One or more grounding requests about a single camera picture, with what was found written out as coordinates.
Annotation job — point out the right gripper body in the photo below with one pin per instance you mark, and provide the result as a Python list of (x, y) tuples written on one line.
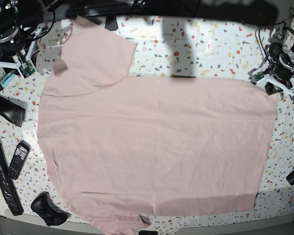
[(24, 66)]

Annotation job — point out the black box bottom edge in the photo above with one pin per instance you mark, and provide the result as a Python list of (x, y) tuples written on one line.
[(145, 232)]

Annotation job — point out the turquoise highlighter marker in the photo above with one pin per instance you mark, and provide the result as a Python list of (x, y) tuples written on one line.
[(5, 80)]

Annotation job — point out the long black wrapped bar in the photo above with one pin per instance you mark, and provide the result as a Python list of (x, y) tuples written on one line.
[(7, 187)]

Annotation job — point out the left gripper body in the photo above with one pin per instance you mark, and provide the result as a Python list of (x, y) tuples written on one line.
[(274, 78)]

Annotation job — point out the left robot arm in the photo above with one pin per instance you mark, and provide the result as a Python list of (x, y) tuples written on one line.
[(282, 45)]

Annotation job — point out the black game controller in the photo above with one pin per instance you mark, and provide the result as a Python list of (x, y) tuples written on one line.
[(48, 211)]

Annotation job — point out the black remote control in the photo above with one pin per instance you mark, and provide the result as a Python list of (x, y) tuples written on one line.
[(18, 160)]

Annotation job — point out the black handheld device left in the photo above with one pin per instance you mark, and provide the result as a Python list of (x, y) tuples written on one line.
[(12, 112)]

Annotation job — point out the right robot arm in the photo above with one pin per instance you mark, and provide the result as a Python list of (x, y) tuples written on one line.
[(19, 31)]

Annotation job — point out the pink T-shirt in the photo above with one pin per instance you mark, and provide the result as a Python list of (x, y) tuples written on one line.
[(119, 148)]

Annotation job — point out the grey stand foot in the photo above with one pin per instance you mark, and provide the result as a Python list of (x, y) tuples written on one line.
[(111, 23)]

